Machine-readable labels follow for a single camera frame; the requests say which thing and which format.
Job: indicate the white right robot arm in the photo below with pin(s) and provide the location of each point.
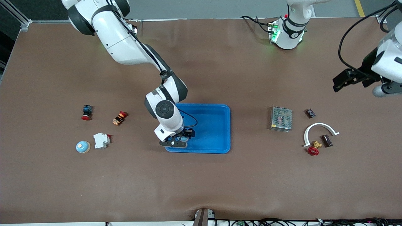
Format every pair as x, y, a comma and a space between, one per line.
119, 40

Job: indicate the white circuit breaker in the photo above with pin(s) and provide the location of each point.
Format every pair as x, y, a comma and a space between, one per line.
101, 140

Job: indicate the metal mesh power supply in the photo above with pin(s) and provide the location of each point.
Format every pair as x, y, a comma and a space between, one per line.
281, 118

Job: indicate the grey mount bracket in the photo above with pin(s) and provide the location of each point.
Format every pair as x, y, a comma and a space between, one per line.
202, 218

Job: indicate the white curved plastic bracket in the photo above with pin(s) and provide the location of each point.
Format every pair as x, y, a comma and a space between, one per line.
320, 125

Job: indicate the blue plastic tray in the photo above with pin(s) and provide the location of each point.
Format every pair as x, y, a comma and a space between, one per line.
213, 125

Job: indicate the red and orange button switch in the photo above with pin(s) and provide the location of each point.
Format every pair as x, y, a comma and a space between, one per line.
119, 118

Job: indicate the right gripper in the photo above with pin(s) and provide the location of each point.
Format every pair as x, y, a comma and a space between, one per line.
187, 132

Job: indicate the brown table mat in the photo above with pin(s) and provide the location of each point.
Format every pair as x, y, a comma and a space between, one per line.
201, 182

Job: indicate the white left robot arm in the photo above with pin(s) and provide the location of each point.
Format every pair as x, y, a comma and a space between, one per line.
290, 34

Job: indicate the dark capacitor block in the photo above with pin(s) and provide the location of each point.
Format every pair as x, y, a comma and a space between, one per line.
326, 141
310, 113

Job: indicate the light blue desk bell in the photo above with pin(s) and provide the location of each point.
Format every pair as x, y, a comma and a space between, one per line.
181, 138
83, 147

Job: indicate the red pushbutton with blue body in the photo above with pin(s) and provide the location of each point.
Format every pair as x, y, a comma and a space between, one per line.
87, 111

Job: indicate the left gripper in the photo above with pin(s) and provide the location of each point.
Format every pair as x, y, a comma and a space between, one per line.
366, 66

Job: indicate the aluminium frame profile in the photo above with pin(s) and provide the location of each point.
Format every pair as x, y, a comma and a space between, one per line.
19, 16
381, 19

